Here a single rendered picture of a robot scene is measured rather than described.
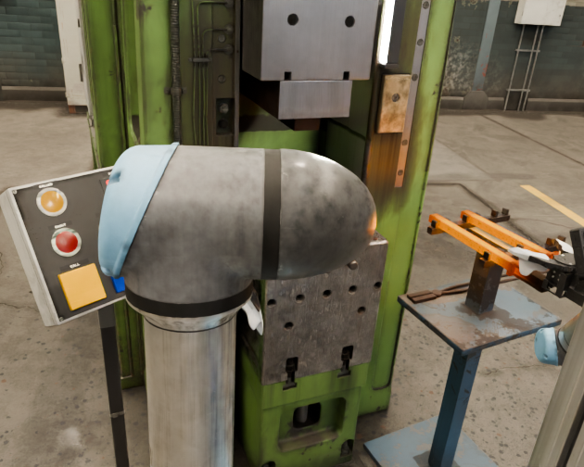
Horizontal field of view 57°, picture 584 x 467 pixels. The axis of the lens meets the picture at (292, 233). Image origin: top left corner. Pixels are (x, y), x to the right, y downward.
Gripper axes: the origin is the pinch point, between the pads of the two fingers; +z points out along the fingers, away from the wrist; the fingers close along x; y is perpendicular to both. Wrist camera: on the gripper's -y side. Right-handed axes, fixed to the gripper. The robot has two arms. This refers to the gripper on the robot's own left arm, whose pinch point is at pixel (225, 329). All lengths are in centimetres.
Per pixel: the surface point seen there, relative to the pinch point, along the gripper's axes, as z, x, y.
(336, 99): -38, 19, -51
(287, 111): -35, 7, -45
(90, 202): -21.0, -30.8, -10.8
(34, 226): -19.4, -37.7, -0.7
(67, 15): -14, -275, -516
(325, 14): -58, 14, -49
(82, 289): -7.1, -28.8, 0.9
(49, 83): 72, -332, -566
